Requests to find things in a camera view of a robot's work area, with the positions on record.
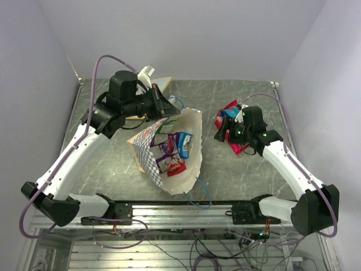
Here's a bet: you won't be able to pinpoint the loose cables under table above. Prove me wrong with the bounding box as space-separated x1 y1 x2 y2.
93 222 311 271

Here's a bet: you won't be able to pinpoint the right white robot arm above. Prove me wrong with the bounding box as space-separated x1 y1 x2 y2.
214 105 340 237

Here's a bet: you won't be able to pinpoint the blue checkered paper bag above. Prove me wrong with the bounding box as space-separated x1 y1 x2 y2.
127 108 202 195

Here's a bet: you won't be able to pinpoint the aluminium frame rail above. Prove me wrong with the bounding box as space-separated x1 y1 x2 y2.
30 203 325 229

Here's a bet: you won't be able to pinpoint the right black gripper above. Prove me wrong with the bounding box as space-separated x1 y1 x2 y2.
214 116 252 145

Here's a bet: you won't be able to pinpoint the green snack pack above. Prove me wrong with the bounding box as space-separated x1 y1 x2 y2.
153 120 178 134

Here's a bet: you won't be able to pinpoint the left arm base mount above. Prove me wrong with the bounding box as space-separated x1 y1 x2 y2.
81 203 133 226

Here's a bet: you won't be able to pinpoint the red snack pack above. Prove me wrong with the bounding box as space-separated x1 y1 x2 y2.
166 161 187 177

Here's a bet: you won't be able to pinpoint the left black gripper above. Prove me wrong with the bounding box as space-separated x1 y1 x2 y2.
123 84 182 121

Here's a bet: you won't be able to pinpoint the blue white snack pack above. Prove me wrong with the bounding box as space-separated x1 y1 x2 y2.
177 132 193 159

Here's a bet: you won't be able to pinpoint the pink snack bag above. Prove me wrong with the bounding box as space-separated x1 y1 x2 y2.
214 99 248 155

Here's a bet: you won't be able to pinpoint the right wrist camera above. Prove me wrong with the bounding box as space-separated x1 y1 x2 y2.
235 104 248 123

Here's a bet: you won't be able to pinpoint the blue snack bag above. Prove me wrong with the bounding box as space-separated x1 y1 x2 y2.
220 107 240 118

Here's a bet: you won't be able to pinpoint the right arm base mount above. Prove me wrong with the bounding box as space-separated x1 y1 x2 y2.
230 201 281 225

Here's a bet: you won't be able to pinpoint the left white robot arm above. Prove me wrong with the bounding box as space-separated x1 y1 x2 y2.
21 71 180 227

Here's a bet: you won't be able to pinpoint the purple snack pack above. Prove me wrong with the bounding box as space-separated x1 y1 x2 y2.
152 135 184 173

